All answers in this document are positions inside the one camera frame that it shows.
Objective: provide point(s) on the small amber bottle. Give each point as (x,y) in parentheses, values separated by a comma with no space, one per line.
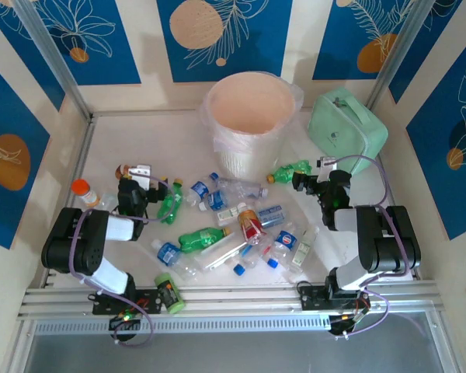
(121,170)

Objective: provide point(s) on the clear bottle blue white label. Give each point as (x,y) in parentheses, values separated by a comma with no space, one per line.
(272,215)

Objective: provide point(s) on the round logo bottle blue cap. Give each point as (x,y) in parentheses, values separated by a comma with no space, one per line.
(286,241)

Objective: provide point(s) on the blue label bottle white cap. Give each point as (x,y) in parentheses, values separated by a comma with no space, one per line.
(216,200)

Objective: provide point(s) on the large blue label bottle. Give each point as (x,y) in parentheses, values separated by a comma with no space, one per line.
(167,253)

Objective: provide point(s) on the clear crushed plastic bottle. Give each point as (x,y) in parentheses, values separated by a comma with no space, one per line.
(240,187)

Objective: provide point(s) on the clear spray bottle white label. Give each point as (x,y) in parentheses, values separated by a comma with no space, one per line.
(303,248)

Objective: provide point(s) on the red label plastic bottle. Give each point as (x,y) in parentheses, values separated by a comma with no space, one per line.
(250,229)

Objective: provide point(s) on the clear bottle with blue cap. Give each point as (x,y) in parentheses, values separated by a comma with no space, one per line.
(239,269)

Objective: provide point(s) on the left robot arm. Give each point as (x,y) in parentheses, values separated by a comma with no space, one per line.
(71,241)

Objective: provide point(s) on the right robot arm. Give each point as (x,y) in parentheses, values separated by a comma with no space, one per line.
(392,241)

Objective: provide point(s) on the white plastic bin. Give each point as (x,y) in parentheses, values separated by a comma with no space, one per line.
(248,165)

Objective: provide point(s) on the small clear plastic packet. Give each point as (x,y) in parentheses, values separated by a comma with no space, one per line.
(106,202)

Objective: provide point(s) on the orange capped pill bottle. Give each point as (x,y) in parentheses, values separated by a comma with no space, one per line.
(86,194)

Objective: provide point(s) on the mint green zip case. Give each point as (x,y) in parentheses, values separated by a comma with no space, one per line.
(345,124)

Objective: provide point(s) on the light green cylinder can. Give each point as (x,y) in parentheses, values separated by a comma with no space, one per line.
(170,293)

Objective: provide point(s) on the black base connector block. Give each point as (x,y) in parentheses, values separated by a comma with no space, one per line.
(124,326)
(339,328)

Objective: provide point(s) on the grey steel panel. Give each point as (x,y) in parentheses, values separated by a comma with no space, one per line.
(237,353)

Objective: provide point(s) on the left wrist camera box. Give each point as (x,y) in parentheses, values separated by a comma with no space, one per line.
(140,171)

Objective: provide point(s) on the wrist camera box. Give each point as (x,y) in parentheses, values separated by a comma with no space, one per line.
(140,171)
(326,163)

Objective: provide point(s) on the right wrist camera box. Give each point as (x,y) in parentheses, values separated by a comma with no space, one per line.
(326,163)

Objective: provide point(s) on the aluminium side rail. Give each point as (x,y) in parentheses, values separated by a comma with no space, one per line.
(83,155)

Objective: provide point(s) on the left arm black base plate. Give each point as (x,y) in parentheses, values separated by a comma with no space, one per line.
(151,297)

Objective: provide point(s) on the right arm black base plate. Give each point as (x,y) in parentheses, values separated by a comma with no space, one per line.
(310,299)

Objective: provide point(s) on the aluminium table edge rail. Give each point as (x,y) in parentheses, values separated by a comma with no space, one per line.
(237,297)

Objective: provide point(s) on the aluminium frame post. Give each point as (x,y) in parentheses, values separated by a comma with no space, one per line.
(396,50)
(50,50)

